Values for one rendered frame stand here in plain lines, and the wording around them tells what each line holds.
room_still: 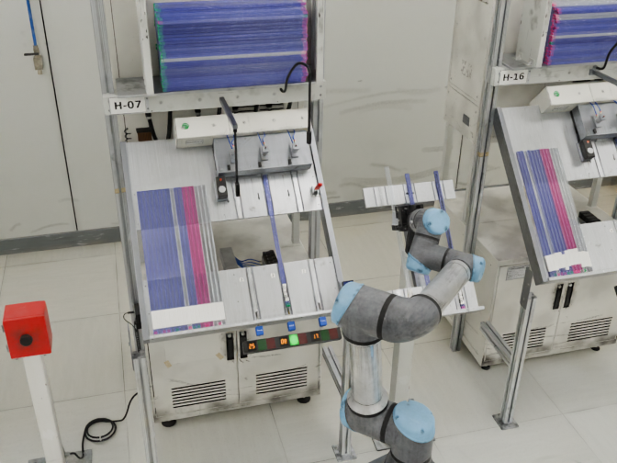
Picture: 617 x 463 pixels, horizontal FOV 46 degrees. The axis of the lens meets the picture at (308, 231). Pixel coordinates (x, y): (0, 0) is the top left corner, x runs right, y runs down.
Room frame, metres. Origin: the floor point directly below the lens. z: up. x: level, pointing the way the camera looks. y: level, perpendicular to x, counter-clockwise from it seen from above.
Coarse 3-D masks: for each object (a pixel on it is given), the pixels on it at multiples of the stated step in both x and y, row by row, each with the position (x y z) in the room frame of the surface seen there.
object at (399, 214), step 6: (414, 204) 2.09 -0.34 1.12; (420, 204) 2.00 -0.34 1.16; (396, 210) 2.06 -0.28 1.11; (402, 210) 2.03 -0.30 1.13; (408, 210) 2.01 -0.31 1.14; (396, 216) 2.06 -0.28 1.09; (402, 216) 2.02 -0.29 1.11; (408, 216) 2.02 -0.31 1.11; (402, 222) 2.01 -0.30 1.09; (408, 222) 1.96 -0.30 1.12; (402, 228) 2.01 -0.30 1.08; (408, 228) 2.00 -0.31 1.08
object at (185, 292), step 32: (160, 192) 2.27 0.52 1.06; (192, 192) 2.29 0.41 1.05; (160, 224) 2.18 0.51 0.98; (192, 224) 2.20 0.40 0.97; (160, 256) 2.09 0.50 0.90; (192, 256) 2.11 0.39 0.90; (160, 288) 2.01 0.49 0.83; (192, 288) 2.03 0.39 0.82; (160, 320) 1.93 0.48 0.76; (192, 320) 1.95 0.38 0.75; (224, 320) 1.97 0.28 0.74
